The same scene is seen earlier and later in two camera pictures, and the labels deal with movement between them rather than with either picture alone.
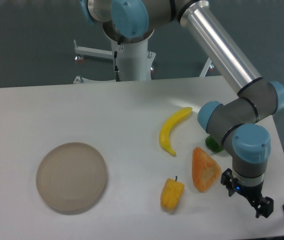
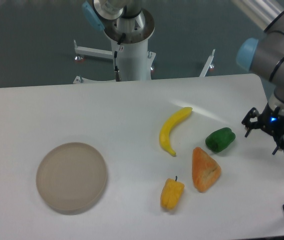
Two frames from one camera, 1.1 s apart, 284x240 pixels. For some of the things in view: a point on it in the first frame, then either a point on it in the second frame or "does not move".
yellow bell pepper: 171,193 does not move
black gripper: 264,204 → 271,121
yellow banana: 164,131 does not move
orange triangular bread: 205,169 does not move
